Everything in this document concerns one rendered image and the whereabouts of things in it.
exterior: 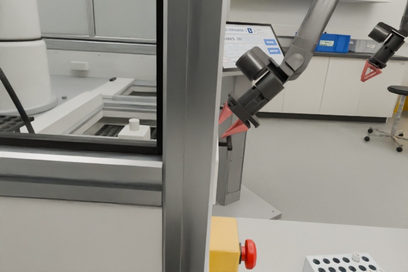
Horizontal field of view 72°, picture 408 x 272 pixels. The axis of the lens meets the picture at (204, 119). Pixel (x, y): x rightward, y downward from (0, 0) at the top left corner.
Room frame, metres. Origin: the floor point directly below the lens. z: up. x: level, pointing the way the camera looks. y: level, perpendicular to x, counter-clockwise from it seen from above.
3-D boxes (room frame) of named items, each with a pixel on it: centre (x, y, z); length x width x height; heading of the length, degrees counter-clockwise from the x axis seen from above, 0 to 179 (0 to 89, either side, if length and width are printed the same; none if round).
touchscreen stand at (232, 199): (1.63, -0.22, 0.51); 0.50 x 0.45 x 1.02; 36
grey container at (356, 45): (4.02, -2.15, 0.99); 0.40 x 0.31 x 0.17; 92
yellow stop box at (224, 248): (0.33, -0.04, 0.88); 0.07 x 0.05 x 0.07; 179
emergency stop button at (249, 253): (0.33, -0.07, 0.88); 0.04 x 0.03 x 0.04; 179
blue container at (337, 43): (3.92, -1.50, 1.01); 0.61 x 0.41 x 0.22; 92
